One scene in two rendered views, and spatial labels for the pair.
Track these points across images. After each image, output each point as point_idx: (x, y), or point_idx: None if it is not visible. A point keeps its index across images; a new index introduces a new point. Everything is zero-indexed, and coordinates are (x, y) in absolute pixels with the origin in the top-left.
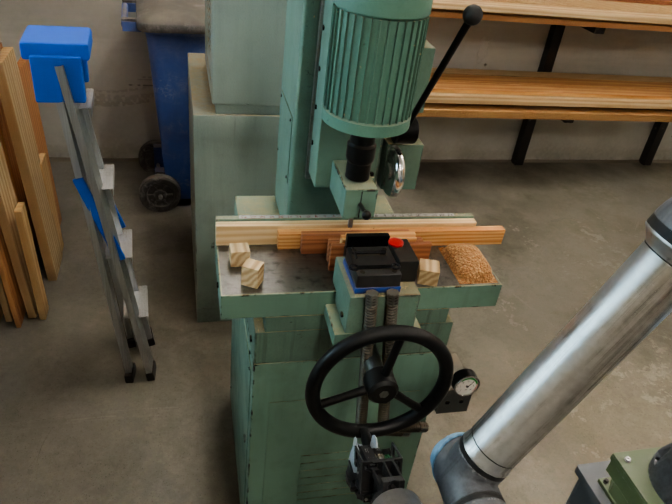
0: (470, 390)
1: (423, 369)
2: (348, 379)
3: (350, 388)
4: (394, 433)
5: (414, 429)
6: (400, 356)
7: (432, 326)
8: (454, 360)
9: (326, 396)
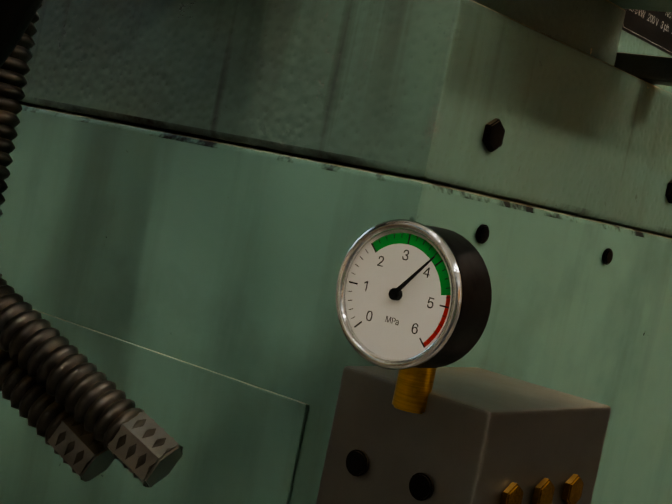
0: (414, 337)
1: (331, 267)
2: (90, 231)
3: (90, 285)
4: (16, 385)
5: (83, 397)
6: (254, 156)
7: (375, 3)
8: (564, 399)
9: (24, 299)
